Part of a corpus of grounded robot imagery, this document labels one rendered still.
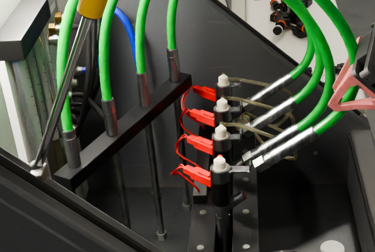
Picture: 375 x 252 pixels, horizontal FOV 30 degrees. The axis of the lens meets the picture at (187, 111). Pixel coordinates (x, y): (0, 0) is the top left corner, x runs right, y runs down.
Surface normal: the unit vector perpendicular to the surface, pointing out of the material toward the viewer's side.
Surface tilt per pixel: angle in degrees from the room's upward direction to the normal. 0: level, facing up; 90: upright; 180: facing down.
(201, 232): 0
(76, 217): 43
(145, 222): 0
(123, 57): 90
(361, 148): 0
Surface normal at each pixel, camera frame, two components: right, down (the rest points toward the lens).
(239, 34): -0.07, 0.51
